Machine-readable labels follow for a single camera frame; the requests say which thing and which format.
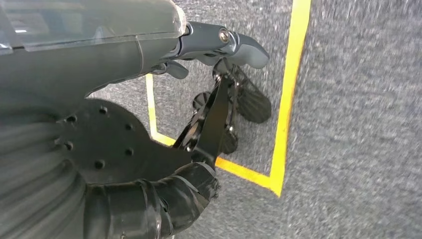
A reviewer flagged black robot leg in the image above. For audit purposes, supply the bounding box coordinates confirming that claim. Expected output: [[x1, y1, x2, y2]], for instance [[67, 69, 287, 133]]
[[54, 59, 273, 185]]

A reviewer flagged yellow floor tape square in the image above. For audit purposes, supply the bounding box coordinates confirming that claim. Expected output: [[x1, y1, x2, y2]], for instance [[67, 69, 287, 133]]
[[145, 0, 312, 198]]

